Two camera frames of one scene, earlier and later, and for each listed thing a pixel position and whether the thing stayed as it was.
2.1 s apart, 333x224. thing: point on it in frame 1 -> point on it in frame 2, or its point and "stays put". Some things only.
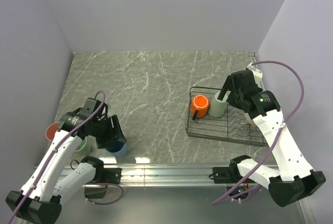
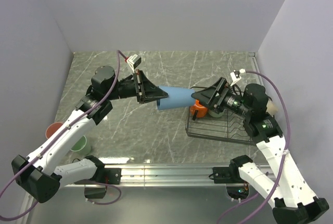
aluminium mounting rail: (159, 177) stays put
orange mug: (199, 106) stays put
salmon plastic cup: (51, 131) stays put
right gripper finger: (225, 88) -> (213, 102)
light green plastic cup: (84, 147) stays put
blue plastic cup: (118, 147) -> (177, 97)
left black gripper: (117, 131) -> (149, 91)
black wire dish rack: (234, 127) stays put
